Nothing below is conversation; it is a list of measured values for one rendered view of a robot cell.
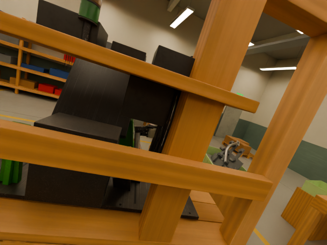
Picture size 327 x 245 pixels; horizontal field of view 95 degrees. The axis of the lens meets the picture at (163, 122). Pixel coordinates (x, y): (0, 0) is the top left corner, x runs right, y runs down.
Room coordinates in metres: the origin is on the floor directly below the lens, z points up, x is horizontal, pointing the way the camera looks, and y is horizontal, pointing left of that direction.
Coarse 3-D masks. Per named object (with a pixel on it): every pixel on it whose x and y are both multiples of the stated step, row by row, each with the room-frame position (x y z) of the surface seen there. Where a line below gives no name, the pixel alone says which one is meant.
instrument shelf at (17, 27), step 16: (0, 16) 0.34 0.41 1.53; (0, 32) 0.46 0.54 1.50; (16, 32) 0.35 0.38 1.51; (32, 32) 0.36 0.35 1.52; (48, 32) 0.37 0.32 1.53; (48, 48) 0.54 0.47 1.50; (64, 48) 0.38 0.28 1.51; (80, 48) 0.38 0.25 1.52; (96, 48) 0.39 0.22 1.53; (112, 64) 0.40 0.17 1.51; (128, 64) 0.41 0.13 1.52; (144, 64) 0.42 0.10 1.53; (160, 80) 0.43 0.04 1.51; (176, 80) 0.44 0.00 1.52; (192, 80) 0.45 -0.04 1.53; (208, 96) 0.47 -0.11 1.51; (224, 96) 0.48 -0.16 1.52; (240, 96) 0.49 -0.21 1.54
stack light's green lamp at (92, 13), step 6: (84, 0) 0.44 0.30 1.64; (84, 6) 0.44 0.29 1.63; (90, 6) 0.44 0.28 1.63; (96, 6) 0.45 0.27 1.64; (84, 12) 0.44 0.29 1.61; (90, 12) 0.44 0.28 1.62; (96, 12) 0.45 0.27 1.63; (84, 18) 0.44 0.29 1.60; (90, 18) 0.44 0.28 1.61; (96, 18) 0.46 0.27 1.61; (96, 24) 0.46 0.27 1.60
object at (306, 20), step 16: (272, 0) 0.56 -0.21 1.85; (288, 0) 0.54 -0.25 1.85; (304, 0) 0.56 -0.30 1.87; (320, 0) 0.57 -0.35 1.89; (272, 16) 0.63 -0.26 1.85; (288, 16) 0.61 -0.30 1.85; (304, 16) 0.58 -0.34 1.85; (320, 16) 0.57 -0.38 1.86; (304, 32) 0.66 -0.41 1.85; (320, 32) 0.64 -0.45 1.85
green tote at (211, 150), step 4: (208, 148) 1.95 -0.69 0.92; (212, 148) 1.95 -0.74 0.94; (216, 148) 1.95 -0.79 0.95; (208, 152) 1.95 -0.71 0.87; (212, 152) 1.95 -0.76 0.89; (216, 152) 1.96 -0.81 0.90; (204, 160) 1.55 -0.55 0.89; (208, 160) 1.45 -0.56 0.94; (240, 168) 1.55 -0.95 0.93; (244, 168) 1.51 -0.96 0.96
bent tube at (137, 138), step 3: (135, 126) 0.79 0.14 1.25; (138, 126) 0.79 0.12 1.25; (141, 126) 0.80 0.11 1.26; (135, 135) 0.77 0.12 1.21; (138, 135) 0.77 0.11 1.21; (135, 138) 0.76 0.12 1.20; (138, 138) 0.76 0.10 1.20; (135, 141) 0.75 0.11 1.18; (138, 141) 0.75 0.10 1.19; (135, 144) 0.74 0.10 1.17; (138, 144) 0.74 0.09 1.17; (135, 147) 0.74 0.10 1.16; (138, 147) 0.74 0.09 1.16
